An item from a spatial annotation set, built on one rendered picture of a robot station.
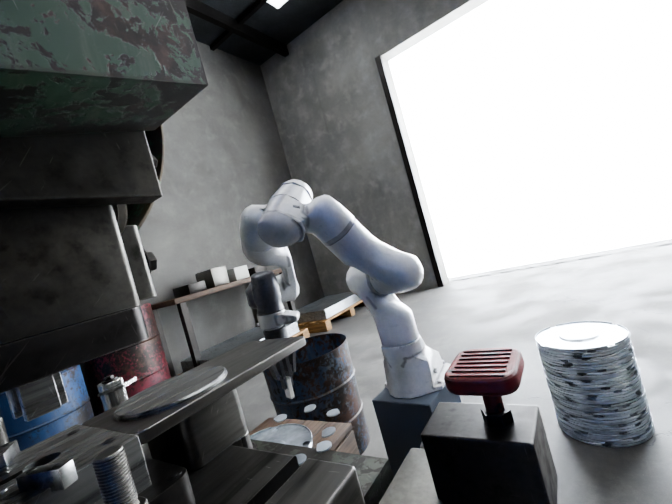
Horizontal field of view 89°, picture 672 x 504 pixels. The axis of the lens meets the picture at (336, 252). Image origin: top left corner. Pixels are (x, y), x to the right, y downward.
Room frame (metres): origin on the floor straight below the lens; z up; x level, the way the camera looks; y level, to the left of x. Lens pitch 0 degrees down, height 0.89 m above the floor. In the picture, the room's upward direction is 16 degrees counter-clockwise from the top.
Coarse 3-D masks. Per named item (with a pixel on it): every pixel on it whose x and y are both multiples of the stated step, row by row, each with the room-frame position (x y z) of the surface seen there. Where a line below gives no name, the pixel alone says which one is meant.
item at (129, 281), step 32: (0, 224) 0.26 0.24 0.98; (32, 224) 0.28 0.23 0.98; (64, 224) 0.30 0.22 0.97; (96, 224) 0.32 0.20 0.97; (0, 256) 0.26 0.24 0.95; (32, 256) 0.27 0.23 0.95; (64, 256) 0.29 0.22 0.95; (96, 256) 0.31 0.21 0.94; (128, 256) 0.35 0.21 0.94; (0, 288) 0.25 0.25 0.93; (32, 288) 0.27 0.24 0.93; (64, 288) 0.29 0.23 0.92; (96, 288) 0.30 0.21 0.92; (128, 288) 0.32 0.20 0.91; (0, 320) 0.25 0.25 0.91; (32, 320) 0.26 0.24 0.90; (64, 320) 0.28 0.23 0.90
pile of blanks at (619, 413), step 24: (552, 360) 1.24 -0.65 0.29; (576, 360) 1.17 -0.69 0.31; (600, 360) 1.14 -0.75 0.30; (624, 360) 1.14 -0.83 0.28; (552, 384) 1.28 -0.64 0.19; (576, 384) 1.18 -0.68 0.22; (600, 384) 1.14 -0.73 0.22; (624, 384) 1.13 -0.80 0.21; (576, 408) 1.20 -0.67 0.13; (600, 408) 1.15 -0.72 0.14; (624, 408) 1.13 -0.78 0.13; (648, 408) 1.17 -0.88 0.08; (576, 432) 1.23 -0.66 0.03; (600, 432) 1.16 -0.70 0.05; (624, 432) 1.14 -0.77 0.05; (648, 432) 1.14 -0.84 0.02
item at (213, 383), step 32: (256, 352) 0.49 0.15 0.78; (288, 352) 0.47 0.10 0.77; (160, 384) 0.44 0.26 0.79; (192, 384) 0.40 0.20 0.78; (224, 384) 0.39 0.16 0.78; (96, 416) 0.40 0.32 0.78; (128, 416) 0.35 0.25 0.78; (160, 416) 0.34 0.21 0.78; (192, 416) 0.37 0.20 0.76; (224, 416) 0.40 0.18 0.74; (160, 448) 0.39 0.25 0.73; (192, 448) 0.36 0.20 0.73; (224, 448) 0.39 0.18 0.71; (256, 448) 0.44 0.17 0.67
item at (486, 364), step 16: (464, 352) 0.34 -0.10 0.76; (480, 352) 0.33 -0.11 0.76; (496, 352) 0.32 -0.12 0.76; (512, 352) 0.31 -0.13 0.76; (448, 368) 0.31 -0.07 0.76; (464, 368) 0.30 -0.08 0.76; (480, 368) 0.29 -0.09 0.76; (496, 368) 0.29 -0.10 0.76; (512, 368) 0.28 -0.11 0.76; (448, 384) 0.29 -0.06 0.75; (464, 384) 0.28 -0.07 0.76; (480, 384) 0.28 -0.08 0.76; (496, 384) 0.27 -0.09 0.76; (512, 384) 0.27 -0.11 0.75; (496, 400) 0.30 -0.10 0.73
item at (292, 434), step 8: (288, 424) 1.14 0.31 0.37; (296, 424) 1.12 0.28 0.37; (264, 432) 1.14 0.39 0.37; (272, 432) 1.12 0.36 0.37; (280, 432) 1.11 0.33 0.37; (288, 432) 1.10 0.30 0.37; (296, 432) 1.08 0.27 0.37; (304, 432) 1.07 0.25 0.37; (264, 440) 1.09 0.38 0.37; (272, 440) 1.06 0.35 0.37; (280, 440) 1.05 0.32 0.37; (288, 440) 1.05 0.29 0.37; (296, 440) 1.03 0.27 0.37; (304, 440) 1.02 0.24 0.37
